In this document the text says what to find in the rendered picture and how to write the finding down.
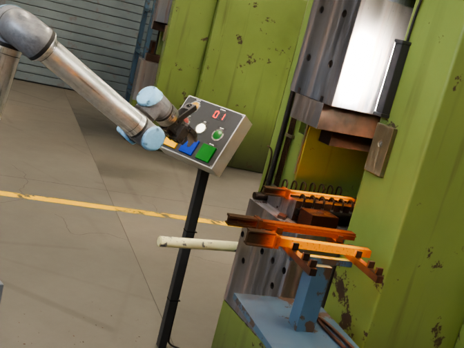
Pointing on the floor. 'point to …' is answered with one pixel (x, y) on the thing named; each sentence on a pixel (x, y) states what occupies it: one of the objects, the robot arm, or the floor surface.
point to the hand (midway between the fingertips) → (195, 138)
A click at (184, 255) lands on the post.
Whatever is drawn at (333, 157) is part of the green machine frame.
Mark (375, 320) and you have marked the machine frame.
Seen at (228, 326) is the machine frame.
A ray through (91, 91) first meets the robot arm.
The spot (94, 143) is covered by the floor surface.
